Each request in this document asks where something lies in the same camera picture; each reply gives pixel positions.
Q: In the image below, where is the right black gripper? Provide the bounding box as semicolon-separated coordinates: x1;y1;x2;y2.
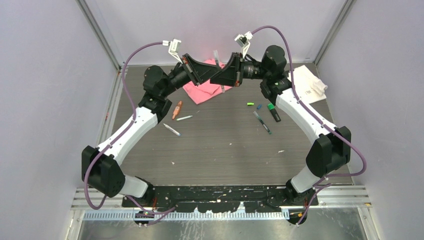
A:
209;52;269;88

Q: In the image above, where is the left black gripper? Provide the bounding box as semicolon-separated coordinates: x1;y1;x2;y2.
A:
161;54;222;98

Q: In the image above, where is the black pen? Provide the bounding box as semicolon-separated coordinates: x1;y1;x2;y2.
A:
213;50;226;93

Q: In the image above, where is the green gel pen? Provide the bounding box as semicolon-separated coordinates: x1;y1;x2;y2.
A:
253;111;272;135

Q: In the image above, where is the black green highlighter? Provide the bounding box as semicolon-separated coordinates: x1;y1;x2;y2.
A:
267;103;281;123

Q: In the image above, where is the white blue marker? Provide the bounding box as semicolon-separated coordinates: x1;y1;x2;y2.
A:
163;123;181;136

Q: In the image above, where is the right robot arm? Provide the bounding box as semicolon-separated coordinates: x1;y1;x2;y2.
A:
210;45;352;205

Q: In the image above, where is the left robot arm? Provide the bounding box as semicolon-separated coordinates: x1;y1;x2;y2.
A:
81;91;172;207

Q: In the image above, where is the white marker pen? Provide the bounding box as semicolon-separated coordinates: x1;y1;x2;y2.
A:
176;115;193;121

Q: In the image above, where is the orange highlighter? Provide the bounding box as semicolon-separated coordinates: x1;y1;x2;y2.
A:
172;100;183;120

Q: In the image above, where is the white cloth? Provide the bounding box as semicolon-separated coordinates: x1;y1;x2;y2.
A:
293;65;328;104

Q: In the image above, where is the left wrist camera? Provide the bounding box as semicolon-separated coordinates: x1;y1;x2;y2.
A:
162;38;183;64

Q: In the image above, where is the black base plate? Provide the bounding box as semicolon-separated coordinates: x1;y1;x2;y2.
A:
122;185;315;213

